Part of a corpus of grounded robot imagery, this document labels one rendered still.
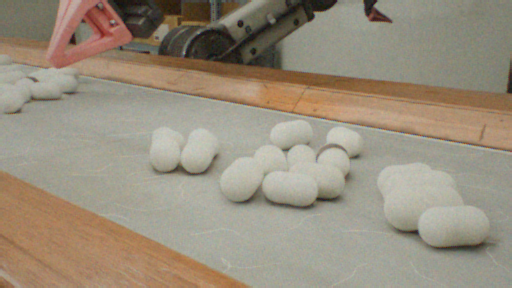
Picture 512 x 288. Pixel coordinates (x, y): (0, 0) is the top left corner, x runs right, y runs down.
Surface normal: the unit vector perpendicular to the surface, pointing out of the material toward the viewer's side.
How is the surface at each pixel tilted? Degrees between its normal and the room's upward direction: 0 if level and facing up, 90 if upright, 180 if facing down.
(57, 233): 0
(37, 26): 90
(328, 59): 90
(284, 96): 45
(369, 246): 0
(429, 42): 90
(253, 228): 0
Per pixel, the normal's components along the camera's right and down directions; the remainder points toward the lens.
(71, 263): 0.00, -0.97
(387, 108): -0.50, -0.56
